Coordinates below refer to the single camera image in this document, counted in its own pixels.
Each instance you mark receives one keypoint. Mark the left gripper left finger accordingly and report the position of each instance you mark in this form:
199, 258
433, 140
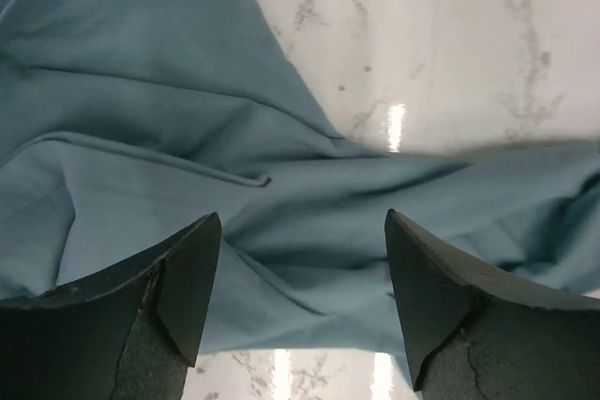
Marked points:
129, 331

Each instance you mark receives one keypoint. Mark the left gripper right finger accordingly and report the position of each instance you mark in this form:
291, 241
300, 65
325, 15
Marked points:
474, 331

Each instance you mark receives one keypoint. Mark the blue-grey t shirt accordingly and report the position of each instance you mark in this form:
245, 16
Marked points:
123, 121

